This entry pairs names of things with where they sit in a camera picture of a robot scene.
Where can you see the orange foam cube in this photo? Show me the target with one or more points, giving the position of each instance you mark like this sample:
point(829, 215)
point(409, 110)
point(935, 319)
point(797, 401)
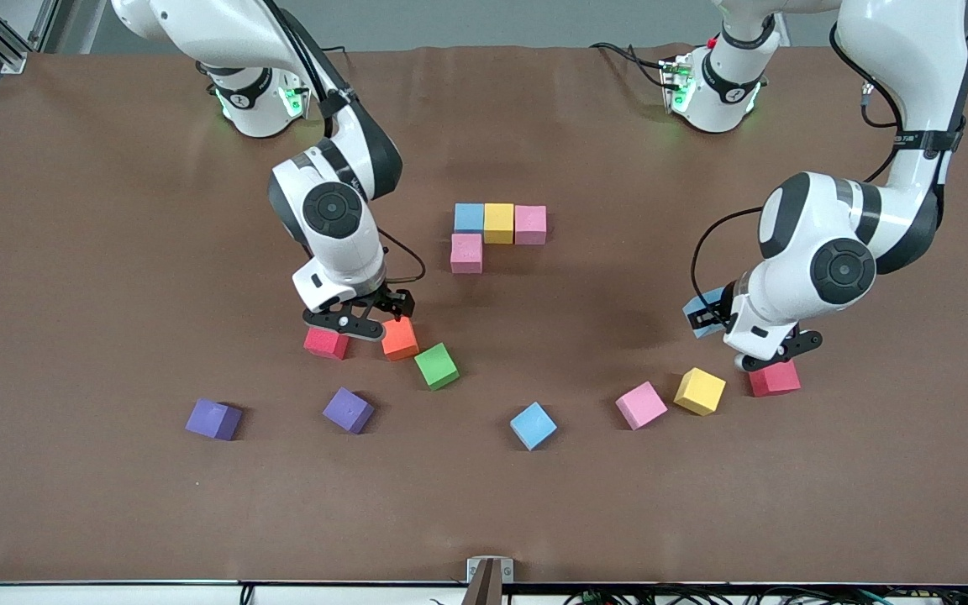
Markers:
point(400, 341)

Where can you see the purple foam cube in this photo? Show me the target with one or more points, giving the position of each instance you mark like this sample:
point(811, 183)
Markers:
point(348, 409)
point(212, 418)

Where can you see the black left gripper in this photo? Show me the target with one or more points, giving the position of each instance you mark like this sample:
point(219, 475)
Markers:
point(720, 311)

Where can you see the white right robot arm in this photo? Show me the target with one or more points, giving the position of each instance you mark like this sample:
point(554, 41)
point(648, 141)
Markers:
point(333, 244)

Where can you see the yellow foam cube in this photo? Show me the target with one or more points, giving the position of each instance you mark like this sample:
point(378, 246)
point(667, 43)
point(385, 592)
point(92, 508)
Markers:
point(498, 223)
point(699, 391)

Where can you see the pink foam cube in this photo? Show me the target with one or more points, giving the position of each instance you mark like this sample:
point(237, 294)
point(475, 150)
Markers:
point(640, 405)
point(466, 254)
point(531, 225)

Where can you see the red foam cube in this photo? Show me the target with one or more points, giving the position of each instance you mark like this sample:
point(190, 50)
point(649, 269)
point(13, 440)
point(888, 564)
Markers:
point(778, 384)
point(324, 345)

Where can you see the light blue foam cube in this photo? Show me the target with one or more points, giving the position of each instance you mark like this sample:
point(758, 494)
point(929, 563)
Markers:
point(533, 425)
point(469, 218)
point(698, 301)

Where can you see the left arm base connector panel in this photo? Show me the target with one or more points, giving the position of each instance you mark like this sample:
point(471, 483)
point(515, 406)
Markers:
point(674, 80)

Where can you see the brown table mat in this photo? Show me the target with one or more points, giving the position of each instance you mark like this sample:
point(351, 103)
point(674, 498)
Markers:
point(114, 504)

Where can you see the right arm base connector panel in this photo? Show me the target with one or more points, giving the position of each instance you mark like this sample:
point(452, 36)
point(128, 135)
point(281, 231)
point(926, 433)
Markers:
point(303, 97)

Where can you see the green foam cube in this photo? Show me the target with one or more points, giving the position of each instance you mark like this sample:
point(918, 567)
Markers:
point(436, 366)

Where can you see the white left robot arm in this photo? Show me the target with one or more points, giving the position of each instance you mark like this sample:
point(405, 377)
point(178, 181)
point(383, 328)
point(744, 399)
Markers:
point(824, 248)

